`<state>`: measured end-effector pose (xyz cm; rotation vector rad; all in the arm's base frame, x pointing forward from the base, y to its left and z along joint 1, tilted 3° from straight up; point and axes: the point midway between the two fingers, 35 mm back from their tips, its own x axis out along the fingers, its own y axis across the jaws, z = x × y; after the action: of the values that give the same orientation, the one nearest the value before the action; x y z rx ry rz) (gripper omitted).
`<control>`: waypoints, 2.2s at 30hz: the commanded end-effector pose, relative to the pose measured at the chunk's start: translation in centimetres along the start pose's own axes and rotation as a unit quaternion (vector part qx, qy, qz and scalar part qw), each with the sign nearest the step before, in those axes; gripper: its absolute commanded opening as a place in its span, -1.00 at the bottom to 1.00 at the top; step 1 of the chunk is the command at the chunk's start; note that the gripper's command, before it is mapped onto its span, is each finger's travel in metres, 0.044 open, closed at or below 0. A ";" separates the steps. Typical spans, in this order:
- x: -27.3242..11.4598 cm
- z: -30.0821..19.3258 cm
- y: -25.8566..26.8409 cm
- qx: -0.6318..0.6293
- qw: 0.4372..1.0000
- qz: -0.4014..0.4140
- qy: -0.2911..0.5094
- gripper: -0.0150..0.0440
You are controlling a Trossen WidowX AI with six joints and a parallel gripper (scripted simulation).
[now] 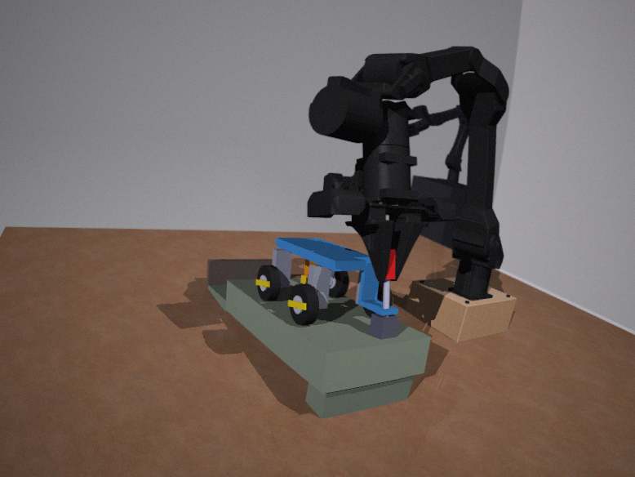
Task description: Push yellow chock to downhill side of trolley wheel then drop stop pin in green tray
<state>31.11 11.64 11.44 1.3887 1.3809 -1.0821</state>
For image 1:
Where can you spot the red-headed pin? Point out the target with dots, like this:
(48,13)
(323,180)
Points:
(390,275)

